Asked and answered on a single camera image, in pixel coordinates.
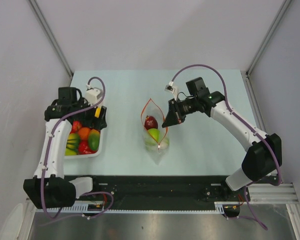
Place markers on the yellow lemon toy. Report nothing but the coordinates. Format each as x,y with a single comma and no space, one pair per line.
97,112

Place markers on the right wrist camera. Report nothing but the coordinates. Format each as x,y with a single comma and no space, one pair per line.
172,89

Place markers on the clear zip top bag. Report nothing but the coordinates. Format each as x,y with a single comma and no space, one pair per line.
151,108

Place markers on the white cable duct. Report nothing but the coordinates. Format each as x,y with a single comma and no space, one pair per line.
90,208

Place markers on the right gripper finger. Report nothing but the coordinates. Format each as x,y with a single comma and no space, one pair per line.
170,120
172,108

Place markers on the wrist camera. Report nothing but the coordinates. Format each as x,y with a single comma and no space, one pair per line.
93,94
172,89

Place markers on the white plastic food tray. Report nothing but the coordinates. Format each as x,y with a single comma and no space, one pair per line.
84,138

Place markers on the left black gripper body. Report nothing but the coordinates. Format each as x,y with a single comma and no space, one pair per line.
88,119

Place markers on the right aluminium frame post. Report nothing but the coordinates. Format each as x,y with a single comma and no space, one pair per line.
284,8

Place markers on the orange fruit toy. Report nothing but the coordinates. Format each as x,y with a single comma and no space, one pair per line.
84,133

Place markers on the green red mango toy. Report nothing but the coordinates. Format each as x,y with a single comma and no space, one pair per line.
94,139

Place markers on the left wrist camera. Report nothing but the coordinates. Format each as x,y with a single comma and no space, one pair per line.
93,94

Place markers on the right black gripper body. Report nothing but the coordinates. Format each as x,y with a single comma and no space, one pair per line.
184,108

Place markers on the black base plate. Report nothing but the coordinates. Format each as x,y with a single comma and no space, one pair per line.
164,193

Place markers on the green apple toy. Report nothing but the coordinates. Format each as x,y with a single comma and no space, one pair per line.
154,133

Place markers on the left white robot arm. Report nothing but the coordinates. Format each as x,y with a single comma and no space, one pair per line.
48,187

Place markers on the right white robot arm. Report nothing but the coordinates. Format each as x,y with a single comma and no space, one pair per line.
263,151

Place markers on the white cauliflower toy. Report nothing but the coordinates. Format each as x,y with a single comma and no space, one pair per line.
151,145

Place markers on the dark red apple toy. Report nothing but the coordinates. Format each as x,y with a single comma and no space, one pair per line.
150,122

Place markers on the red bell pepper toy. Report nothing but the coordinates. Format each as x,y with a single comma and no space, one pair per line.
84,149

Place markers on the left aluminium frame post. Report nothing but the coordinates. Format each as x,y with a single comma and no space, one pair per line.
39,15

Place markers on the aluminium frame post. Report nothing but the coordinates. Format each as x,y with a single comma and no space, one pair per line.
39,15
284,8

